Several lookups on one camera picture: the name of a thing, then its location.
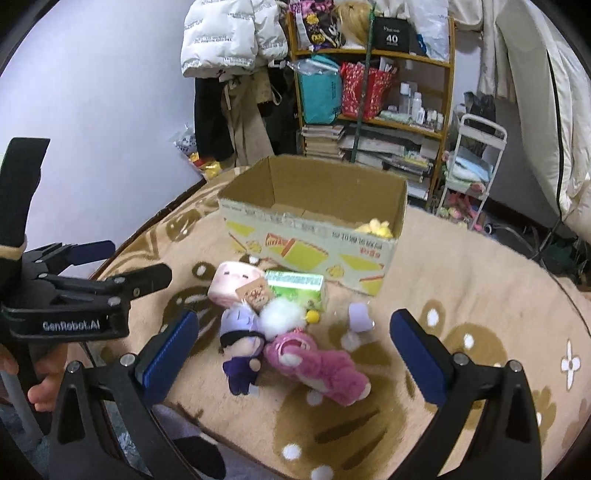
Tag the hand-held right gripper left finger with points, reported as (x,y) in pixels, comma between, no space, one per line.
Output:
(171,351)

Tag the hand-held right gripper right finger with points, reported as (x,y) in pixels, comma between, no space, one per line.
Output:
(418,351)

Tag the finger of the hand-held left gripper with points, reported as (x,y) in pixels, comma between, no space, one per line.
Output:
(92,251)
(147,279)

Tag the small lilac plush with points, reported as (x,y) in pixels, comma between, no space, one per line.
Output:
(360,318)

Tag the purple doll plush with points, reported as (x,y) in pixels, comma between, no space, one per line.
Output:
(240,341)

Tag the pink swirl roll plush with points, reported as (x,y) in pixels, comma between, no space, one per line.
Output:
(231,281)

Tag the pink bear plush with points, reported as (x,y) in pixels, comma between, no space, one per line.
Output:
(318,364)

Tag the white fluffy pompom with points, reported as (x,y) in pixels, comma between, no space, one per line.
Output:
(279,316)

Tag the green tissue pack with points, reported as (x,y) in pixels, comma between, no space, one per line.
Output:
(295,286)

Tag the printed cardboard box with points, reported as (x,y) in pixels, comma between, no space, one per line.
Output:
(300,249)

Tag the person's left hand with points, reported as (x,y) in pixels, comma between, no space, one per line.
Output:
(48,378)

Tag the beige flower printed blanket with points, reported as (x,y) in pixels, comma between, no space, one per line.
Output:
(461,286)

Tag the person's leg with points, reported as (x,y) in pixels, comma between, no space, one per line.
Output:
(194,447)

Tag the yellow plush toy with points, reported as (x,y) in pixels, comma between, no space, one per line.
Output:
(375,228)

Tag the bag of colourful packets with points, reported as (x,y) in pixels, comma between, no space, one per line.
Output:
(194,152)

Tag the black hanging garment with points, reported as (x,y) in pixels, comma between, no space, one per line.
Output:
(210,120)
(284,110)

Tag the beige hanging trousers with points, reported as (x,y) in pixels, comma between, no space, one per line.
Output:
(247,124)

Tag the pile of magazines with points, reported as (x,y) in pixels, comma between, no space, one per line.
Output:
(397,159)

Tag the white trolley cart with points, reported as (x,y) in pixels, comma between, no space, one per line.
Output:
(480,152)

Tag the stack of old books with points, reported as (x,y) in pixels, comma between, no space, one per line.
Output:
(323,141)

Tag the pale green cloth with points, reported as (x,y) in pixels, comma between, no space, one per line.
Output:
(395,115)

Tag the wooden shelf rack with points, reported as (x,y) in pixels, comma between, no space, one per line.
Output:
(445,110)

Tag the group of cosmetic bottles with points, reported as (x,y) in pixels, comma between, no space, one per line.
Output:
(418,108)

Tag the teal paper bag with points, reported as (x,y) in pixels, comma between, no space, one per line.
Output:
(318,99)

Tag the green pole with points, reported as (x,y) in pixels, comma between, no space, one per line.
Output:
(362,106)

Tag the white puffer jacket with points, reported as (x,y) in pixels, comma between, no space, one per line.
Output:
(221,32)

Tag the red gift bag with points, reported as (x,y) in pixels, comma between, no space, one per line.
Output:
(364,92)

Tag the clear plastic bag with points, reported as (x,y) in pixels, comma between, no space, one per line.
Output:
(309,67)

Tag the cream office chair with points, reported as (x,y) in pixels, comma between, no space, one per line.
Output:
(545,101)

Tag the cream flower curtain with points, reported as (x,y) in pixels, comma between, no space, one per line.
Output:
(489,55)

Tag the printed black tote bag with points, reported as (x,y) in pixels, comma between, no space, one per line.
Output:
(318,23)

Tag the black box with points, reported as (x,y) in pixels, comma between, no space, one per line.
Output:
(392,37)

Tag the white plastic bag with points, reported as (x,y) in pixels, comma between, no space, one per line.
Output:
(431,27)

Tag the blonde wig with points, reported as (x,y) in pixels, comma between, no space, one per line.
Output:
(353,21)

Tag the dark wooden bed frame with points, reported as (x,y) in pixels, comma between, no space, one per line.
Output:
(152,219)

